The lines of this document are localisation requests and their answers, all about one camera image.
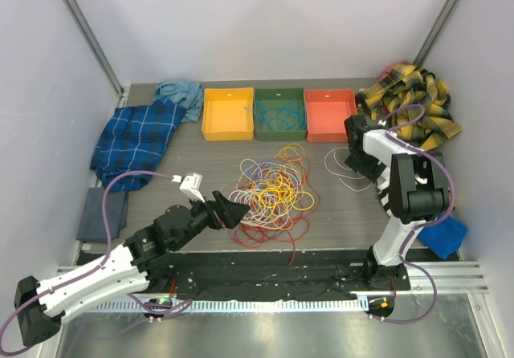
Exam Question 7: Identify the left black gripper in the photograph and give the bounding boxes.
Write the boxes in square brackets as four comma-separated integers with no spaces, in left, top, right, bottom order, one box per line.
[172,190,250,250]

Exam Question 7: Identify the short white cable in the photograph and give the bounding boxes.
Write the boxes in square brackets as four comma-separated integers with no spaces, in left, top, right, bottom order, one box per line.
[324,146,370,193]

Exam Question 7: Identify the blue cable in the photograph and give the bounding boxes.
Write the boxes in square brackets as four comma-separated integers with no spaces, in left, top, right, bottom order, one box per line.
[247,161,302,190]
[279,108,308,132]
[272,103,307,133]
[244,96,290,133]

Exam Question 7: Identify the yellow plastic bin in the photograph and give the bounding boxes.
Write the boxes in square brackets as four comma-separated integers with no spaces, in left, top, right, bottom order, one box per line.
[202,87,255,141]

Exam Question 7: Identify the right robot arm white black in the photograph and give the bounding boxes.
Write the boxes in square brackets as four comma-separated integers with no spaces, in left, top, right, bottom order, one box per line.
[345,114,453,290]

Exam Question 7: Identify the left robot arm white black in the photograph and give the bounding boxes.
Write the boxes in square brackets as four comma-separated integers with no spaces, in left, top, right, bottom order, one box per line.
[14,191,250,348]

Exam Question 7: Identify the red plastic bin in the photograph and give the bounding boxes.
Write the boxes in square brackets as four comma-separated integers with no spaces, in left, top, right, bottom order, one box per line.
[304,89,357,143]

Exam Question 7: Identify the black white striped cloth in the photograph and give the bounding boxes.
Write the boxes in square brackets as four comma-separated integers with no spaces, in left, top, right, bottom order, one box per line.
[377,168,428,221]

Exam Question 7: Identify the yellow plaid shirt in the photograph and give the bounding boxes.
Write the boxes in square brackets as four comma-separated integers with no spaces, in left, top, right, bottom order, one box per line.
[355,64,463,151]

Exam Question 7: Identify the pink cloth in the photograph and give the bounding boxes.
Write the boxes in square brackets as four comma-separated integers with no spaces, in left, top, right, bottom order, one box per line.
[378,60,410,81]

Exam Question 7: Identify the green plastic bin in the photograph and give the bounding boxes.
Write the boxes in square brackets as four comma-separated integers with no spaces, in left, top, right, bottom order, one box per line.
[253,87,307,141]

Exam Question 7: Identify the blue plaid cloth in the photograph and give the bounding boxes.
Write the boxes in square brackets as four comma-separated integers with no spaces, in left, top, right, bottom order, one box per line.
[90,97,186,193]

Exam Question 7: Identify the light blue cloth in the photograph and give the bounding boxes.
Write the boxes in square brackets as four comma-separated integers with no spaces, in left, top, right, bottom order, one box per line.
[153,80,204,122]

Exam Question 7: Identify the grey folded cloth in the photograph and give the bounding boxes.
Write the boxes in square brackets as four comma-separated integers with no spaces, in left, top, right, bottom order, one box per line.
[76,187,129,244]

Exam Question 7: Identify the bright blue cloth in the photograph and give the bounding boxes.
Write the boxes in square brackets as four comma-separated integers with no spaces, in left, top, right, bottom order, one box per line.
[417,216,468,259]

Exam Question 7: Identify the red cable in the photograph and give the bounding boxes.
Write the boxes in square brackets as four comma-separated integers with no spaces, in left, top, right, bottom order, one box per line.
[227,148,322,266]

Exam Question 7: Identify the orange cable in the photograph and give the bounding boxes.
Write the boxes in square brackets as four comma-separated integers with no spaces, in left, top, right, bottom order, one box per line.
[232,143,312,222]

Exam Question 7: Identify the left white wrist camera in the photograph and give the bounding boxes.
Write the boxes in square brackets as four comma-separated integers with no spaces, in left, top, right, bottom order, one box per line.
[171,173,205,202]

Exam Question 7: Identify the yellow cable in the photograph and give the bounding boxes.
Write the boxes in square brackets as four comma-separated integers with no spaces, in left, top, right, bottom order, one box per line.
[256,143,316,214]

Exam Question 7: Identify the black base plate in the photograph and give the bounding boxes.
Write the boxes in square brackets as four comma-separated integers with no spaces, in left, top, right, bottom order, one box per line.
[144,250,411,302]

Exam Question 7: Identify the slotted cable duct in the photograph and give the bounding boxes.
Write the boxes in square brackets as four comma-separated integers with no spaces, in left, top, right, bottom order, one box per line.
[88,296,369,314]

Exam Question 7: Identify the right aluminium frame post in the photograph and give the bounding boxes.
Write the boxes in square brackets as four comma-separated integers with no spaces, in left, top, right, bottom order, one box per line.
[414,0,461,66]

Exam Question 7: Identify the aluminium frame post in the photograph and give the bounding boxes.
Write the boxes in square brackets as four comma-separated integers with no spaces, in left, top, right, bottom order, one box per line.
[414,0,461,66]
[62,0,124,97]

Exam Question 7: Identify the left aluminium frame post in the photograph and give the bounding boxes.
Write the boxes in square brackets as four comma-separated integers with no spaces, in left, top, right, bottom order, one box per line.
[62,0,124,97]

